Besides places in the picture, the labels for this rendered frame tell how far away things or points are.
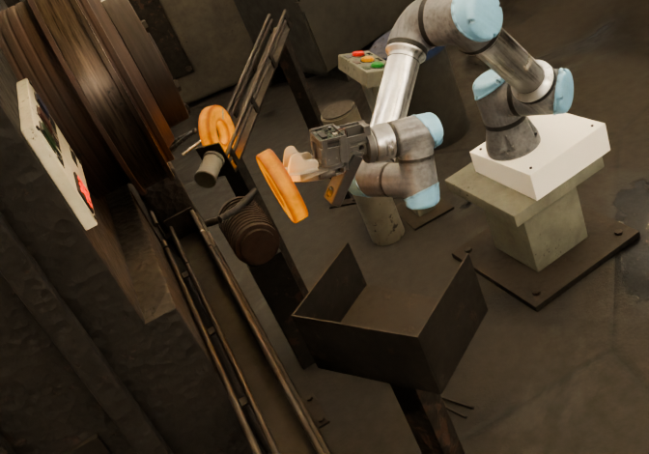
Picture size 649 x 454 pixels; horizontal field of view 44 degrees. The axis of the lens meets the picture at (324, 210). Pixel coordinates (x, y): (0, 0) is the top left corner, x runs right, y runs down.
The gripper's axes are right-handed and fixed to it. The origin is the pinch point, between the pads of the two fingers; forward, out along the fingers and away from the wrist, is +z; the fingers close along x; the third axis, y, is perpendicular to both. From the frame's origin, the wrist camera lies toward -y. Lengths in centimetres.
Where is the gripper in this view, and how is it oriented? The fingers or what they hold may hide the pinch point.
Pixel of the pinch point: (278, 178)
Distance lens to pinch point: 158.1
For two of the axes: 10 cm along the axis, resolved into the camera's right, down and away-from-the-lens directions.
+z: -9.3, 2.5, -2.7
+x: 3.6, 4.2, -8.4
